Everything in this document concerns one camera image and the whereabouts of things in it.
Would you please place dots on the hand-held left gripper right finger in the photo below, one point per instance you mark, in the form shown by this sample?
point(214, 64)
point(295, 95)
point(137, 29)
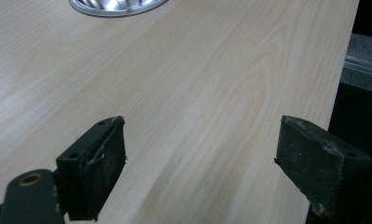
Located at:
point(314, 168)

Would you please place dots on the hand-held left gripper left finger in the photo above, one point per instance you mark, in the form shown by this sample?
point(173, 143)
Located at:
point(90, 174)

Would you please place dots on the silver metal bowl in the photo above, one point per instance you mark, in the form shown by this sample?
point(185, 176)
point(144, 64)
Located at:
point(115, 6)

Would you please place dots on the grey metal rail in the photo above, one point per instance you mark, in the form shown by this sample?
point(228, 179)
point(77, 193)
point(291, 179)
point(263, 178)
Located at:
point(362, 60)

